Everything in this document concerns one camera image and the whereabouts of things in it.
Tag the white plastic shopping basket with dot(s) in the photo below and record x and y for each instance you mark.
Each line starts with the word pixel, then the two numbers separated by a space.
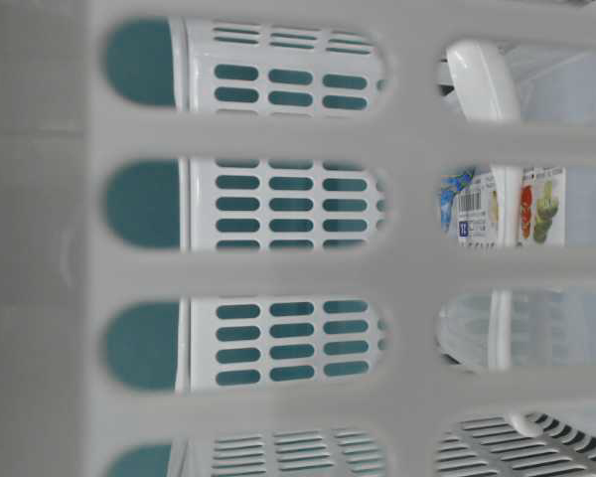
pixel 63 275

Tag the clear plastic food container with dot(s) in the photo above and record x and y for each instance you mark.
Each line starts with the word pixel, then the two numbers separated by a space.
pixel 551 326

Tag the printed paper product label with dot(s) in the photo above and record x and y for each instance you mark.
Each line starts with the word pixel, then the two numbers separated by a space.
pixel 469 207

